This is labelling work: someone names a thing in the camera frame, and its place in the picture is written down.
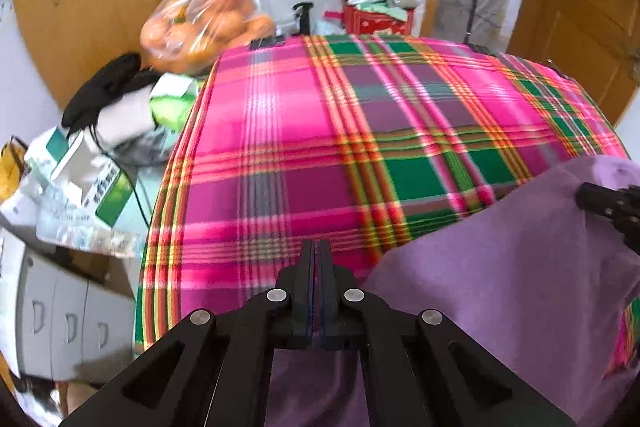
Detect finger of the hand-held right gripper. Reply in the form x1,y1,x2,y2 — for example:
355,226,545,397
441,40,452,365
575,181,640,253

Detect white paper bag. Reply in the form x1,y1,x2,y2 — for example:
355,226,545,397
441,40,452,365
0,177,56,228

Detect yellow bag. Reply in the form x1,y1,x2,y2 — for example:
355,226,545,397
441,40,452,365
0,136,30,202

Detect grey drawer cabinet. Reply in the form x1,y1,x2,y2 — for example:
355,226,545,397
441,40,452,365
0,227,137,383

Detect green tissue pack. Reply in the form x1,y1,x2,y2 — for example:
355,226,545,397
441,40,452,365
150,74,202,132

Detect wooden door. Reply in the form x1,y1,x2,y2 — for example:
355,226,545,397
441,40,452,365
510,0,640,128

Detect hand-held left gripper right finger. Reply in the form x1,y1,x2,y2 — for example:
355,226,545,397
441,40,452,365
316,239,578,427

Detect pink green plaid bedsheet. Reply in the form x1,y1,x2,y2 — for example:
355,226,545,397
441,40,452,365
134,34,640,378

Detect black spray bottle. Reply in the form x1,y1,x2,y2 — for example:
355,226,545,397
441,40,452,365
292,1,315,36

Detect purple fleece pants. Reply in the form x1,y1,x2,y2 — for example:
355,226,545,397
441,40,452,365
270,156,640,427

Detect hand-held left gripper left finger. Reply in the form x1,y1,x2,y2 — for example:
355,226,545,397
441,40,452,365
60,239,318,427

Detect bag of oranges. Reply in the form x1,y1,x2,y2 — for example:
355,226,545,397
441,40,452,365
139,0,277,75

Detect red box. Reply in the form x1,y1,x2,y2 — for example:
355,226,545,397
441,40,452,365
342,4,416,38

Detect green white box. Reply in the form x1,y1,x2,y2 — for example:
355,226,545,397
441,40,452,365
47,127,135,228

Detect black cloth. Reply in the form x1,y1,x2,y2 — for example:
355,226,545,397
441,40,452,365
61,52,157,135

